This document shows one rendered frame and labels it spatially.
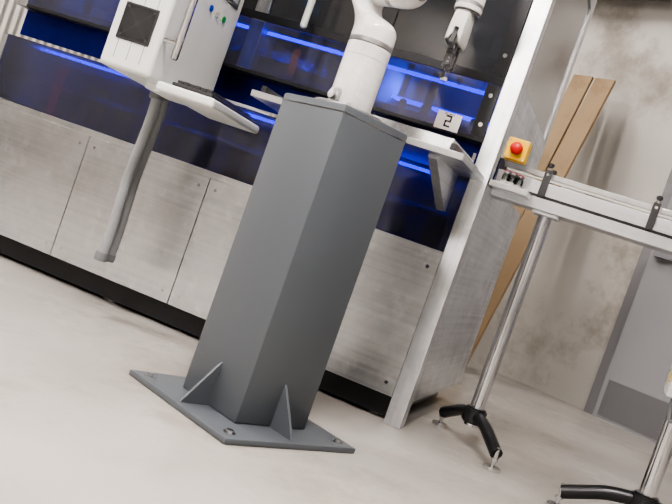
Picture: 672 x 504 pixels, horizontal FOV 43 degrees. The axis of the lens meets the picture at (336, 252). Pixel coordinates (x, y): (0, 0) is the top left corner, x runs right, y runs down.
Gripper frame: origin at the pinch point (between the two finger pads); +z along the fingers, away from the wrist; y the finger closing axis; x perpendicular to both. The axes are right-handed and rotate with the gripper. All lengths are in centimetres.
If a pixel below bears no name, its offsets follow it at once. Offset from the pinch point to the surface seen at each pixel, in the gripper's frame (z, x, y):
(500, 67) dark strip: -9.9, 8.7, -29.4
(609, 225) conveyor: 28, 58, -40
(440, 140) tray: 24.3, 7.6, 8.0
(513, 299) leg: 61, 36, -44
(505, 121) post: 6.8, 16.4, -29.2
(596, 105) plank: -69, 15, -296
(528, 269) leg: 50, 38, -44
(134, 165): 61, -95, -5
